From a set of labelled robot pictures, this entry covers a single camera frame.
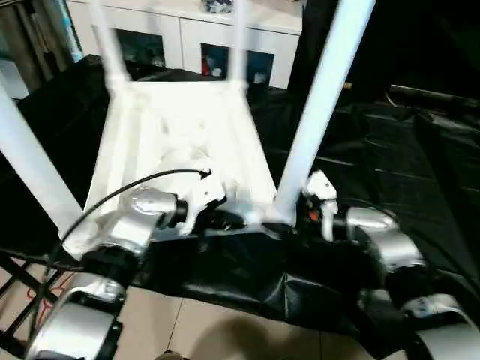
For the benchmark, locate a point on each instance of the white plastic table top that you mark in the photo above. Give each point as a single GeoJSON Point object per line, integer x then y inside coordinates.
{"type": "Point", "coordinates": [180, 123]}

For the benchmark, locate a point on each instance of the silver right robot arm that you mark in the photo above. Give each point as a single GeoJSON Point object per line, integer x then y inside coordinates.
{"type": "Point", "coordinates": [390, 240]}

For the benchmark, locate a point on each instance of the black plastic mat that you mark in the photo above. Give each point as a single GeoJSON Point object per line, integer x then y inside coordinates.
{"type": "Point", "coordinates": [375, 157]}

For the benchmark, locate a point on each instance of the small yellow label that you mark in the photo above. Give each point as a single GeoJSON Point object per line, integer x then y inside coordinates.
{"type": "Point", "coordinates": [348, 86]}

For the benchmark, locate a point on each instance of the grey rounded robot part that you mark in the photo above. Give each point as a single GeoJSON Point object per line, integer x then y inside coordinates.
{"type": "Point", "coordinates": [171, 355]}

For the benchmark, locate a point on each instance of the white jar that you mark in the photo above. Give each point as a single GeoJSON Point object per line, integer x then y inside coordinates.
{"type": "Point", "coordinates": [216, 72]}
{"type": "Point", "coordinates": [260, 78]}

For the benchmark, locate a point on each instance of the red container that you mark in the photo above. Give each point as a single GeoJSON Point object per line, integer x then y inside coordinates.
{"type": "Point", "coordinates": [206, 66]}

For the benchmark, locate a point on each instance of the white sideboard cabinet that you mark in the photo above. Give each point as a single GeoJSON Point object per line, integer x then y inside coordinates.
{"type": "Point", "coordinates": [180, 26]}

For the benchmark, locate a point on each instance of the black backdrop cloth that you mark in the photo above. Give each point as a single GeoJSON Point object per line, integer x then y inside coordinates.
{"type": "Point", "coordinates": [412, 37]}

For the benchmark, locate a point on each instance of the clear bag of dark parts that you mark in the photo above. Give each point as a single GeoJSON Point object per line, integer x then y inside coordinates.
{"type": "Point", "coordinates": [217, 5]}

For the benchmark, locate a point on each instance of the blue printed panel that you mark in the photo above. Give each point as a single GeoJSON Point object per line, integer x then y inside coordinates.
{"type": "Point", "coordinates": [73, 37]}

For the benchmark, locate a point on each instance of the grey tripod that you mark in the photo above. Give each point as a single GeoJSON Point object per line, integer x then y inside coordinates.
{"type": "Point", "coordinates": [33, 41]}

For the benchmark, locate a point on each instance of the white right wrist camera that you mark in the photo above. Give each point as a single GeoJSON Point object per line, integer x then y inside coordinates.
{"type": "Point", "coordinates": [322, 191]}

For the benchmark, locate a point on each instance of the black folding stand frame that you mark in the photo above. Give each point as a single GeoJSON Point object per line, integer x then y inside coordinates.
{"type": "Point", "coordinates": [22, 285]}

